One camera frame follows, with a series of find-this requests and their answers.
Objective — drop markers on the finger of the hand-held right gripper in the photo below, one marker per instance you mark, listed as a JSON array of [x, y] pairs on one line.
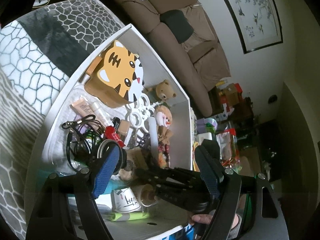
[[170, 176], [185, 198]]

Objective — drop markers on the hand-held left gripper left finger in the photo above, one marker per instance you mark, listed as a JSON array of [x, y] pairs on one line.
[[105, 173]]

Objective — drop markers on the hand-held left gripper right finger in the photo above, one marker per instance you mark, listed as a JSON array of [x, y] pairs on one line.
[[208, 173]]

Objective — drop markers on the round metal lid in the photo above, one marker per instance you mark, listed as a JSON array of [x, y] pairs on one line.
[[100, 147]]

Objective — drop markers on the white storage box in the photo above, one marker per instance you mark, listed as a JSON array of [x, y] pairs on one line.
[[180, 130]]

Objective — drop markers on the person's right hand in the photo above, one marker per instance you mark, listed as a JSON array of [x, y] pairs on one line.
[[201, 220]]

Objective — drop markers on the teal tube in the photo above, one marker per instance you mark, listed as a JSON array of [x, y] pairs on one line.
[[117, 186]]

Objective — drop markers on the white paper cup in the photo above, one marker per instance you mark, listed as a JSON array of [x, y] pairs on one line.
[[125, 200]]

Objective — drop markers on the red clear packet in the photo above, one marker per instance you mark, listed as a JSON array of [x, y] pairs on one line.
[[226, 143]]

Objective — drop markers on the white plastic box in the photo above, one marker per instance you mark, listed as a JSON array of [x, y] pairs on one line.
[[203, 138]]

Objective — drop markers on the red toy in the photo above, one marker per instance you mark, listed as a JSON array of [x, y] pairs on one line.
[[113, 135]]

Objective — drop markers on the beige square bottle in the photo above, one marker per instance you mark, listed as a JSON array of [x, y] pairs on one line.
[[123, 130]]

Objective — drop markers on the green marker pen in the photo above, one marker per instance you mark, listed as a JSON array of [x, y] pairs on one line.
[[130, 216]]

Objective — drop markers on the purple lidded container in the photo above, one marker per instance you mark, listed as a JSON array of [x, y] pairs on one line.
[[207, 124]]

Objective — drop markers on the clear plastic tray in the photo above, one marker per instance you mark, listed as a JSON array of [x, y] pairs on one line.
[[57, 142]]

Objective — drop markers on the snowman doll with plaid dress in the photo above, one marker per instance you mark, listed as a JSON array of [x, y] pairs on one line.
[[162, 118]]

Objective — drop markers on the pale cosmetic tube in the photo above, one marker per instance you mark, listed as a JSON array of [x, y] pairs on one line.
[[100, 114]]

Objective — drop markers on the dark wooden cabinet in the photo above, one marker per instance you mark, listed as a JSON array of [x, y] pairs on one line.
[[265, 142]]

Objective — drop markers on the beige cosmetic tube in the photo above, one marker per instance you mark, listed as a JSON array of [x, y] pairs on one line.
[[81, 107]]

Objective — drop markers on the stack of gift boxes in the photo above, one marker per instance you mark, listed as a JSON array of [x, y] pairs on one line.
[[230, 95]]

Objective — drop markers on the small brown teddy bear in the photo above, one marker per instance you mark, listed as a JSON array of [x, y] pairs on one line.
[[163, 90]]

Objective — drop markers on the orange tiger-shaped box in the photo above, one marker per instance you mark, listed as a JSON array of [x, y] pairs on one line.
[[120, 65]]

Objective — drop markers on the brown sofa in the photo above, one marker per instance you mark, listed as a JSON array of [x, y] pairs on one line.
[[205, 62]]

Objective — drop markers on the grey patterned blanket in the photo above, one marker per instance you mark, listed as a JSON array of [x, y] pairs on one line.
[[30, 55]]

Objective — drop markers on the black cushion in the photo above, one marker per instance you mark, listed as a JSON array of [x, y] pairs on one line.
[[177, 26]]

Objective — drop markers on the round black wall fixture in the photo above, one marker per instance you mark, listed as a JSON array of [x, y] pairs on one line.
[[273, 98]]

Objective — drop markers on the framed wall painting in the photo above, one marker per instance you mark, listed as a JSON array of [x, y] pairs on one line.
[[252, 10]]

